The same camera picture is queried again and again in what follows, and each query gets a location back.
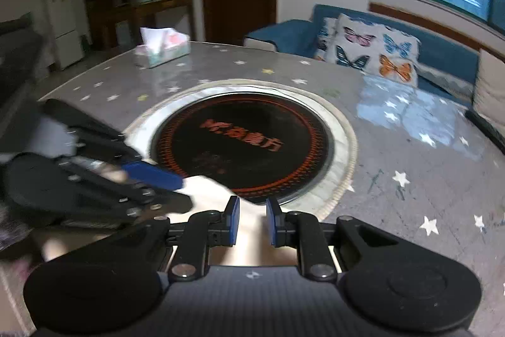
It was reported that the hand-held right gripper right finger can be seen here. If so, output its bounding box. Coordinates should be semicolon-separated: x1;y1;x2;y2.
266;198;399;281

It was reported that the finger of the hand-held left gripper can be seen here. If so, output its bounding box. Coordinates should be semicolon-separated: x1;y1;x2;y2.
59;169;195;231
41;99;185;192

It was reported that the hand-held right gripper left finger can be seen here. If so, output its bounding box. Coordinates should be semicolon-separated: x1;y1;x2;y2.
114;197;241;281

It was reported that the beige garment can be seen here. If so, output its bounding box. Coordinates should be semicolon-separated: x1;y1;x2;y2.
32;174;341;268

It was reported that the round black induction cooker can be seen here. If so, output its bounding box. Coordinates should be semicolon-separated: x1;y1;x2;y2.
125;83;359;220

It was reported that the dark grey sofa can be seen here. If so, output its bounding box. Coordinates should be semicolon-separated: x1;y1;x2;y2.
0;12;51;134

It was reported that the tissue box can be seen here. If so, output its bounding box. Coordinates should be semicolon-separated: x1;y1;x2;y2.
133;27;191;69

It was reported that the white refrigerator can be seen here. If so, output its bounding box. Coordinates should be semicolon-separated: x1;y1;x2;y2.
45;0;86;71

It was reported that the grey star printed tablecloth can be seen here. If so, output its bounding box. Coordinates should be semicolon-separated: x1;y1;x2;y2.
0;40;505;337

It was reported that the wooden side table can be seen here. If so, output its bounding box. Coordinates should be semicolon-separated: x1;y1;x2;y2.
102;0;197;46

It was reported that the small butterfly print pillow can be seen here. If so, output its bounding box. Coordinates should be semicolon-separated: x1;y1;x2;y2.
314;17;341;62

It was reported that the large butterfly print pillow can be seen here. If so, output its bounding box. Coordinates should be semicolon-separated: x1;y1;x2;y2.
330;14;421;88

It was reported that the blue sofa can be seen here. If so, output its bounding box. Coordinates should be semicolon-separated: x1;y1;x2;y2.
243;3;505;150

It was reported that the beige cushion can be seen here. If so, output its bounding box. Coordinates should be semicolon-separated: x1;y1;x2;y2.
471;48;505;131

